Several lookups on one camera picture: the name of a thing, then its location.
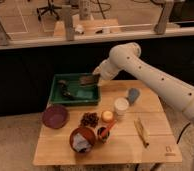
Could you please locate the yellow round fruit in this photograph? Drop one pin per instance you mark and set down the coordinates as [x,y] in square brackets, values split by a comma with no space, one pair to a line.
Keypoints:
[107,116]

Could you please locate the black eraser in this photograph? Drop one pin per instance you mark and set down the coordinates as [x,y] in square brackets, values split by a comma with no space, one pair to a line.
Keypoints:
[86,80]

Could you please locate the wooden table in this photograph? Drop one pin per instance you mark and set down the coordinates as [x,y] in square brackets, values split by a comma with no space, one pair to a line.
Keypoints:
[124,144]

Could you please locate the green plastic tray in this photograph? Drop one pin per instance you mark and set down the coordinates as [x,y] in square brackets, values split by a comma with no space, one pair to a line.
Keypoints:
[73,85]

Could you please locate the black office chair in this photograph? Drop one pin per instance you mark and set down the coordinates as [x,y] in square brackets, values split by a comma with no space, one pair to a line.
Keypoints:
[51,8]

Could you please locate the white cylindrical cup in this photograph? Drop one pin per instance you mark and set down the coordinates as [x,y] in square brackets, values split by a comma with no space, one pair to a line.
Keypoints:
[121,105]

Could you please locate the dark object in tray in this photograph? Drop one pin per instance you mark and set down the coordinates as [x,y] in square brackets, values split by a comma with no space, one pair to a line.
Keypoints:
[64,90]

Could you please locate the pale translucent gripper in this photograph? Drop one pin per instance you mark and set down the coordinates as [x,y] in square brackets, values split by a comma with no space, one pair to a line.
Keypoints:
[97,79]

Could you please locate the bunch of dark grapes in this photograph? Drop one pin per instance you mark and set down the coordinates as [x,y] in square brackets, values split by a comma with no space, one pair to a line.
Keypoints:
[89,119]

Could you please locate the red-brown bowl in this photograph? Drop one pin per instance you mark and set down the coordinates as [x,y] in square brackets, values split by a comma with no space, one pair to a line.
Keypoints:
[87,133]

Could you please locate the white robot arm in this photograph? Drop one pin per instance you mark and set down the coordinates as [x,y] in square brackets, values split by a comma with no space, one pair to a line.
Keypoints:
[175,92]

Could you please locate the yellow banana-shaped brush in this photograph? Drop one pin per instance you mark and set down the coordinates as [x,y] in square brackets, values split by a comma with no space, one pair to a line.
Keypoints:
[141,132]

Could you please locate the small dark cup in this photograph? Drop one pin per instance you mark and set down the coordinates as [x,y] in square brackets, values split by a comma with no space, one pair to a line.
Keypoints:
[103,139]

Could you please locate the grey crumpled cloth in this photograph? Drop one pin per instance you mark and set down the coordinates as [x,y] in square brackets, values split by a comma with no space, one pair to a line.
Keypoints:
[80,143]

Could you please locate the purple bowl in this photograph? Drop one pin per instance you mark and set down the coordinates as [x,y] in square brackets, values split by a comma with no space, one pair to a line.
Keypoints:
[55,116]

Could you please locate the teal cloth in tray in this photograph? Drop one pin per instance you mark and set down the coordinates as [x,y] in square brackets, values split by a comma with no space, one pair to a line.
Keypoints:
[83,94]

